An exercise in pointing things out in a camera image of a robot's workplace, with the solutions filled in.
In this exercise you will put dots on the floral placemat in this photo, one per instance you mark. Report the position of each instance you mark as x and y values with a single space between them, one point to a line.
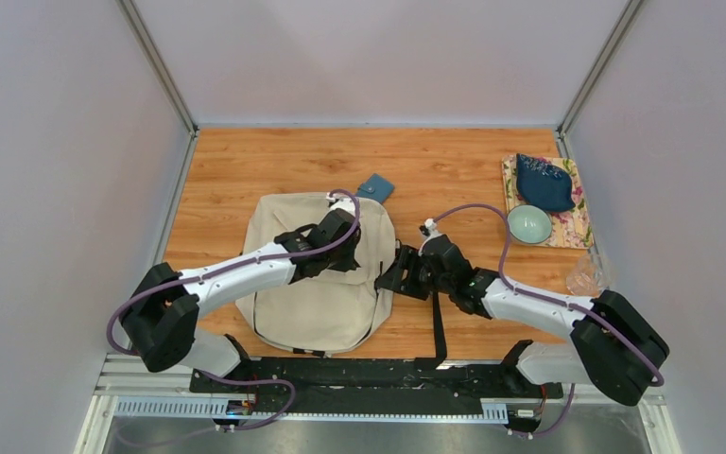
571 229

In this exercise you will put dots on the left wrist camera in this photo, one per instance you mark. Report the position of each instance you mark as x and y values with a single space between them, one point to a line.
341 202

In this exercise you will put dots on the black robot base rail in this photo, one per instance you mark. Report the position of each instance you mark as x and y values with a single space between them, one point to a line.
383 388

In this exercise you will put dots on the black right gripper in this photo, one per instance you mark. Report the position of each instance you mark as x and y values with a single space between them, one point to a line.
406 259

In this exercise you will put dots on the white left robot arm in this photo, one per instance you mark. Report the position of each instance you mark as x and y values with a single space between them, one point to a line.
161 318

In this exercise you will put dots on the dark blue embroidered pouch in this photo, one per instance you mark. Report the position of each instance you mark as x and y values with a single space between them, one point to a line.
543 185

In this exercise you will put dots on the clear drinking glass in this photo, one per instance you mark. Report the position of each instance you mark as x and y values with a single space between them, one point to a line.
592 274

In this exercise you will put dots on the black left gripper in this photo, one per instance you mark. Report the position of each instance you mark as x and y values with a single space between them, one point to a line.
349 263

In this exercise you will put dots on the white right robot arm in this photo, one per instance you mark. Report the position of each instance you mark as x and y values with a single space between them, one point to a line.
605 342

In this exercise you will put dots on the light green ceramic bowl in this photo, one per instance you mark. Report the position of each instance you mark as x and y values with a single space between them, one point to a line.
529 224

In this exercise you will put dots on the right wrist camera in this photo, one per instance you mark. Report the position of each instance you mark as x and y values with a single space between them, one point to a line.
429 230

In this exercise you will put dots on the beige canvas backpack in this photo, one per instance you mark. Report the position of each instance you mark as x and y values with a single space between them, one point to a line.
334 312

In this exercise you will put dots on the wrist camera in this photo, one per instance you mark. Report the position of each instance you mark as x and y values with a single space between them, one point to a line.
429 230
341 202

